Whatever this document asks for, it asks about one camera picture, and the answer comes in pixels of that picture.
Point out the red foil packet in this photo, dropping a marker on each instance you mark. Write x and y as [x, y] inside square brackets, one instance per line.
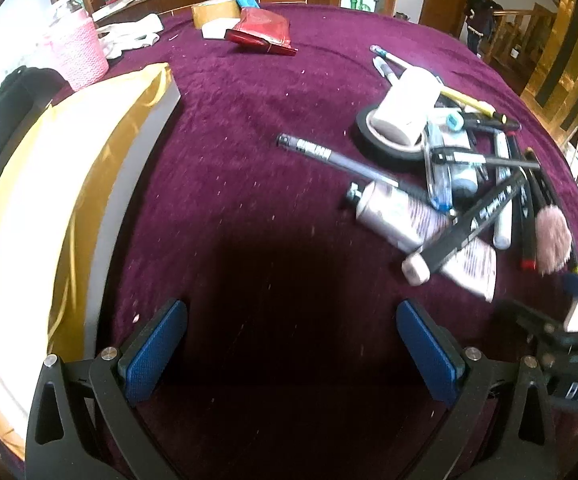
[264, 30]

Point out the black bag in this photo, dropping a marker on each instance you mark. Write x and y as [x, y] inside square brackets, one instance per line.
[4, 120]

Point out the dark gel pen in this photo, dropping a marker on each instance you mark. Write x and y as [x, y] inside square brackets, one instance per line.
[329, 155]

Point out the golden pillar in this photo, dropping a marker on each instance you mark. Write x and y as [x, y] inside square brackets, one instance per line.
[569, 50]

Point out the white printed cup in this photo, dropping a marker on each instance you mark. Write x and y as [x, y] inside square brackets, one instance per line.
[409, 100]

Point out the clear pen blue ink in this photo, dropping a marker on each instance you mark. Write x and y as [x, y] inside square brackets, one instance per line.
[439, 180]

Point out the grey pen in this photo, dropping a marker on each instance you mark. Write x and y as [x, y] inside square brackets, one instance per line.
[386, 71]

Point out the white plush toy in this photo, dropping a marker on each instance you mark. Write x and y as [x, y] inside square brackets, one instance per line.
[129, 32]

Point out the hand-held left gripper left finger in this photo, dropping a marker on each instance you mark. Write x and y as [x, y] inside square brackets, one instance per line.
[154, 355]

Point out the black tape roll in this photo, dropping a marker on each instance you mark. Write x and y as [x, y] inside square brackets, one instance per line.
[374, 142]

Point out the black marker pink end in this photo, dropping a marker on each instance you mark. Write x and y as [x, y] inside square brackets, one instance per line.
[474, 225]

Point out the black pen red yellow tip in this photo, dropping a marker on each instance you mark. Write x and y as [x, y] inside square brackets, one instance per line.
[494, 120]

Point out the blue battery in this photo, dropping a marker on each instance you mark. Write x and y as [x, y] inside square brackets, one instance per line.
[247, 0]

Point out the yellow tape roll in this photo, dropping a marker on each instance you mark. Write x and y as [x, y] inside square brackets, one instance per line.
[209, 12]

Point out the white foam tray gold-taped edges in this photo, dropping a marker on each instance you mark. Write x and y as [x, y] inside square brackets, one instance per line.
[44, 210]

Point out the white pen blue cap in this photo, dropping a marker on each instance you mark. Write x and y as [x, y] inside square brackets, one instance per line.
[389, 54]

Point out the blue grey correction tape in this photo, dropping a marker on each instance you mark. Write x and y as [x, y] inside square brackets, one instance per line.
[461, 182]

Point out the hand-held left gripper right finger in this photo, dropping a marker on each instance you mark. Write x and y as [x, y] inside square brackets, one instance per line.
[426, 355]

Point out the white marker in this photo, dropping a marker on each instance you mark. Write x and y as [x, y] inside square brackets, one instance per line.
[502, 220]

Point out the small white box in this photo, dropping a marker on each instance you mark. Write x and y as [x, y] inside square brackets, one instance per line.
[216, 30]

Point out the silver tube black cap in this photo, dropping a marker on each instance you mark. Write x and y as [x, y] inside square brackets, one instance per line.
[399, 215]

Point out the pink knitted sleeve bottle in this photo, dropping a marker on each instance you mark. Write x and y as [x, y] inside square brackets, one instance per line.
[79, 55]

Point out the wooden stair railing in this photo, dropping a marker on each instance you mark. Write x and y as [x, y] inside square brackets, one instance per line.
[519, 35]

